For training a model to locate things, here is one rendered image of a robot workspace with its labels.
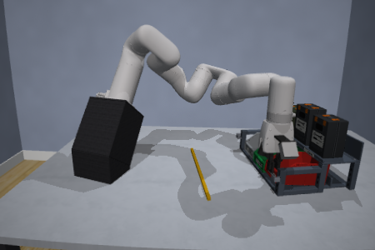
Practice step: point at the yellow bar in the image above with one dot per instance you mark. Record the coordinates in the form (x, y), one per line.
(201, 176)

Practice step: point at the grey open bin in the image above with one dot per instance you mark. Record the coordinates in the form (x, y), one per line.
(252, 143)

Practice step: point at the dark grey metal shelf rack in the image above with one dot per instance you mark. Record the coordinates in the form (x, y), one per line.
(352, 154)

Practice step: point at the red bin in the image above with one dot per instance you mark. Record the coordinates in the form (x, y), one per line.
(301, 179)

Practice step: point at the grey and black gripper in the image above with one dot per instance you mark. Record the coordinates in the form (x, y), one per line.
(269, 144)

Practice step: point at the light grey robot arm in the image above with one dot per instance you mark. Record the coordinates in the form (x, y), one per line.
(229, 88)

